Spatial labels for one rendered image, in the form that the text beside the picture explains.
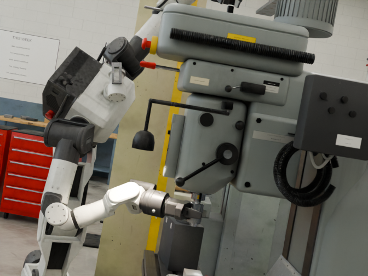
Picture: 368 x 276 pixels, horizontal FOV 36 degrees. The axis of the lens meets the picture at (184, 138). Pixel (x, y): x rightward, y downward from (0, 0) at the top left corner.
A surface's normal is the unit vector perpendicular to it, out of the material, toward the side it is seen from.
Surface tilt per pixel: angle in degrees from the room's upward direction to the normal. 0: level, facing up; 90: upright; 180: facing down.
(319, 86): 90
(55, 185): 74
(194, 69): 90
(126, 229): 90
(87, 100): 58
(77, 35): 90
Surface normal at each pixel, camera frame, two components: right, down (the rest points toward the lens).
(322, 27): 0.41, 0.12
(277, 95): 0.09, 0.07
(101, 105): 0.42, -0.42
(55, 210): 0.03, -0.23
